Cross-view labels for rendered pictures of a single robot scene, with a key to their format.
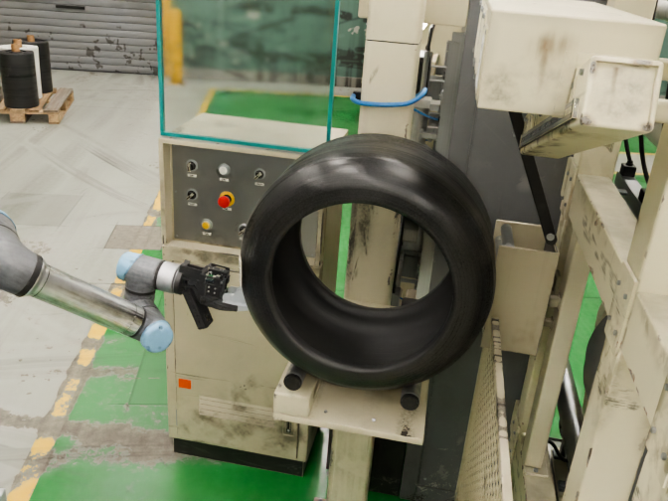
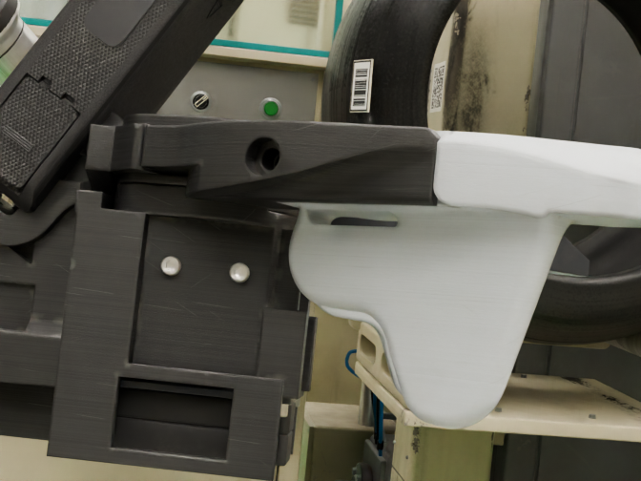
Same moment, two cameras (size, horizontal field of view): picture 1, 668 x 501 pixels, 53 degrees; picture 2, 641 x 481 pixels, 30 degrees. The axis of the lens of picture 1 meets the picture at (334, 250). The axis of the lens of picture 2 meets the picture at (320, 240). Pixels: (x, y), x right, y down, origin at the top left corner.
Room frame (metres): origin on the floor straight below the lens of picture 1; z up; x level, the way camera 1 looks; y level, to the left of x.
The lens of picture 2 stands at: (0.05, 0.63, 1.07)
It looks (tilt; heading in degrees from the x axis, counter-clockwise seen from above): 3 degrees down; 343
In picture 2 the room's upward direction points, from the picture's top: 6 degrees clockwise
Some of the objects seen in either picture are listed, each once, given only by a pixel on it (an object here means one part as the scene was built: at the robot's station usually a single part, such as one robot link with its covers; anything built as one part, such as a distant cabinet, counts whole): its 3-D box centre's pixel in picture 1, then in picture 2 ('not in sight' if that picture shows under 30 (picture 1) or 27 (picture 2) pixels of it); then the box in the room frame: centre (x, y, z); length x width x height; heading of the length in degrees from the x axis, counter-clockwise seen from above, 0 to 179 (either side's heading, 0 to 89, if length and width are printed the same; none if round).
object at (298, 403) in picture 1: (307, 365); (412, 362); (1.51, 0.05, 0.83); 0.36 x 0.09 x 0.06; 171
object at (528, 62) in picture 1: (545, 46); not in sight; (1.32, -0.36, 1.71); 0.61 x 0.25 x 0.15; 171
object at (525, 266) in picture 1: (516, 285); not in sight; (1.65, -0.50, 1.05); 0.20 x 0.15 x 0.30; 171
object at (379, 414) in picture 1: (358, 386); (511, 398); (1.49, -0.09, 0.80); 0.37 x 0.36 x 0.02; 81
